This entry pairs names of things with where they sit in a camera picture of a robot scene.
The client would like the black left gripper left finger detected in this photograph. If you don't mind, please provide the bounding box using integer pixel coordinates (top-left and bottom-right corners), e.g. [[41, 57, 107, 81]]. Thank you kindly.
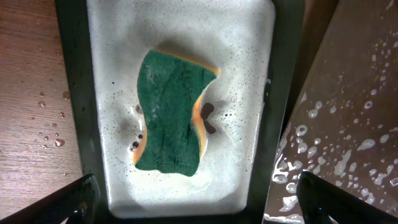
[[1, 174, 101, 224]]

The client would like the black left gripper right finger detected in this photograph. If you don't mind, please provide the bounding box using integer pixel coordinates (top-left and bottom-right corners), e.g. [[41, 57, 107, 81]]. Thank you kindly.
[[297, 171, 397, 224]]

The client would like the small black soapy tray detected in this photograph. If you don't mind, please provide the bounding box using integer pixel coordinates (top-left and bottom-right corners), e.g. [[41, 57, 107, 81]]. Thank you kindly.
[[55, 1, 305, 223]]

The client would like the green and yellow sponge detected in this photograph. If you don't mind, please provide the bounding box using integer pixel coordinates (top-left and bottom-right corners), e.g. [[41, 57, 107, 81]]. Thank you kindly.
[[132, 50, 218, 177]]

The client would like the dark brown plastic tray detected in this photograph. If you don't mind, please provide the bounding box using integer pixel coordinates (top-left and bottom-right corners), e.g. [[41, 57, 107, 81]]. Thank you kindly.
[[264, 1, 397, 223]]

